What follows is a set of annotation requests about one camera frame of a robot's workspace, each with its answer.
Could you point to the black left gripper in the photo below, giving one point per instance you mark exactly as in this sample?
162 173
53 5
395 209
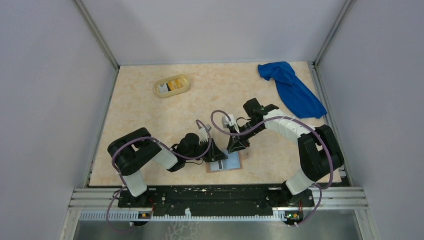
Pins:
215 154

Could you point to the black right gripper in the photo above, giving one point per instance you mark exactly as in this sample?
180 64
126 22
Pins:
236 144

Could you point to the tan leather card holder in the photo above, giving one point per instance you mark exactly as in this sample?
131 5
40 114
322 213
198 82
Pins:
233 163

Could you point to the blue cloth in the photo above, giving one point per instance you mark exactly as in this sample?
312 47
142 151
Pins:
296 96

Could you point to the yellow credit cards stack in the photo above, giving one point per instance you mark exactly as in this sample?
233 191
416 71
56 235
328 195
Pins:
175 84

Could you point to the cream plastic tray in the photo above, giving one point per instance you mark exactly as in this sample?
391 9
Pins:
187 84

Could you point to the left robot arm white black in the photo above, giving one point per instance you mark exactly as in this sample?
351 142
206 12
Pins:
133 151

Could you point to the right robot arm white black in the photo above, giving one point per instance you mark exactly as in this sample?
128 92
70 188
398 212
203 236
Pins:
319 151

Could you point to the white black card in tray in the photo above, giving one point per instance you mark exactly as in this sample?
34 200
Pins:
163 88

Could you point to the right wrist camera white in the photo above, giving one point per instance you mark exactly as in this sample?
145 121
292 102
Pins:
229 123

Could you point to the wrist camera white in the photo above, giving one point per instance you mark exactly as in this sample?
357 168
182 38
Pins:
204 133
229 123

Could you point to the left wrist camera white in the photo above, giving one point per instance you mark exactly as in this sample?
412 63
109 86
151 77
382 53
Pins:
204 133

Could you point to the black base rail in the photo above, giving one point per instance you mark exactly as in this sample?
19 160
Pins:
245 200

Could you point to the aluminium frame rail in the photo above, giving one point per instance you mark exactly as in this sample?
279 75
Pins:
97 205

